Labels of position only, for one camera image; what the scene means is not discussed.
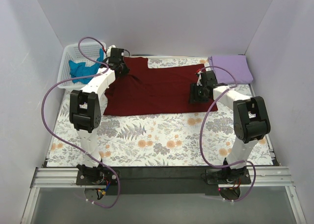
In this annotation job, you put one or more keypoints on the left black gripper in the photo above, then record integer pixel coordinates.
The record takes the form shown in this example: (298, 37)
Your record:
(123, 69)

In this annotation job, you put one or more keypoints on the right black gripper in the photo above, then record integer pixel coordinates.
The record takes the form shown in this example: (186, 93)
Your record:
(194, 94)

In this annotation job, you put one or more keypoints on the dark red t-shirt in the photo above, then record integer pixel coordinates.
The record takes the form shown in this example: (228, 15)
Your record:
(146, 90)

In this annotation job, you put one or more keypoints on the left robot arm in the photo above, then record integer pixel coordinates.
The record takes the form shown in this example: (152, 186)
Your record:
(85, 110)

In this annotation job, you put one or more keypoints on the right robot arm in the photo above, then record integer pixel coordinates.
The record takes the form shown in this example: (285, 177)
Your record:
(250, 117)

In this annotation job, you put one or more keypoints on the white plastic basket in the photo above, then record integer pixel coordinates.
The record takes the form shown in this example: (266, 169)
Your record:
(76, 54)

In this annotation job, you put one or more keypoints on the teal t-shirt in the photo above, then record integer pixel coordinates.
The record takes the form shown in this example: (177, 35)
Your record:
(80, 69)

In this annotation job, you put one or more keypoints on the floral table mat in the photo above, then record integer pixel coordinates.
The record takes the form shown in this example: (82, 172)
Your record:
(155, 139)

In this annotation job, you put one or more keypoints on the folded purple t-shirt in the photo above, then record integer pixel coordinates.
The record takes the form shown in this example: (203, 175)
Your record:
(235, 64)

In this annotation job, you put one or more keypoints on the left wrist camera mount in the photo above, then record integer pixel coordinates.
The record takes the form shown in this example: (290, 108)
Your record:
(107, 51)

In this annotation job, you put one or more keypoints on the aluminium front rail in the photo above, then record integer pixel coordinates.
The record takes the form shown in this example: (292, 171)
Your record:
(66, 177)

